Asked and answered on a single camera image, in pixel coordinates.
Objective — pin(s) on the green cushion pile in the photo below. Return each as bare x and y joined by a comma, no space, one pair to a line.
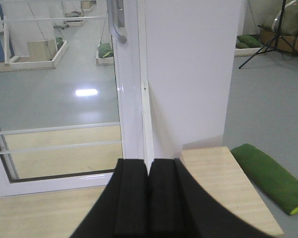
289,26

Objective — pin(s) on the green sandbag by wall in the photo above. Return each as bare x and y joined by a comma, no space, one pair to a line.
247,42

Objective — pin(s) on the green sandbag near platform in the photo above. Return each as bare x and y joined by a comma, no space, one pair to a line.
273,179

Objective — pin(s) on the white wooden floor frame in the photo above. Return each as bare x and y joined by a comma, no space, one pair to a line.
18,62

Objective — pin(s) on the white door jamb post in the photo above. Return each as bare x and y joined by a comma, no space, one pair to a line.
145,97

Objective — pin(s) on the light wooden platform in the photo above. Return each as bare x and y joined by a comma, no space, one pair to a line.
56,214

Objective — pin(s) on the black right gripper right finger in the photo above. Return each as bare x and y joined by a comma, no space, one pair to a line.
180,208

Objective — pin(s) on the black tripod stand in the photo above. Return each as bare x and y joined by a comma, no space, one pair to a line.
272,44

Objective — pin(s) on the green sandbag in frame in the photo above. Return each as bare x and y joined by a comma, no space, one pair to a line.
105,51

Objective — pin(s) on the white framed transparent sliding door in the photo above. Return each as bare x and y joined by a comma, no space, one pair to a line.
84,90

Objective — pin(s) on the silver door handle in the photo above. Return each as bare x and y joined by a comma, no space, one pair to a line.
116,19

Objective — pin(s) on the plywood box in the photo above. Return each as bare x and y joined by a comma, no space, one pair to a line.
42,50

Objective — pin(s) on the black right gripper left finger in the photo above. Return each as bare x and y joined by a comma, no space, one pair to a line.
121,211

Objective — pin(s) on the white side wall panel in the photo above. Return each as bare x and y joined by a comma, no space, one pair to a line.
190,50

